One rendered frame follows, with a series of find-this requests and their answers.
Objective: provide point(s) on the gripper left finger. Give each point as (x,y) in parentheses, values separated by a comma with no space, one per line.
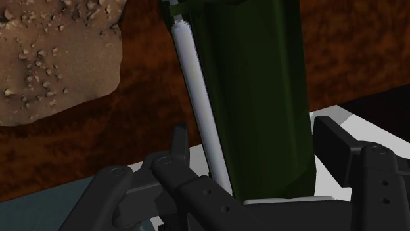
(192,195)

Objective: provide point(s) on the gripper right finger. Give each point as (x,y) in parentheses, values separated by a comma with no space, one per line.
(374,179)

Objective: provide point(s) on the dark green upright box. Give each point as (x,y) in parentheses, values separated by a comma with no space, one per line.
(256,96)

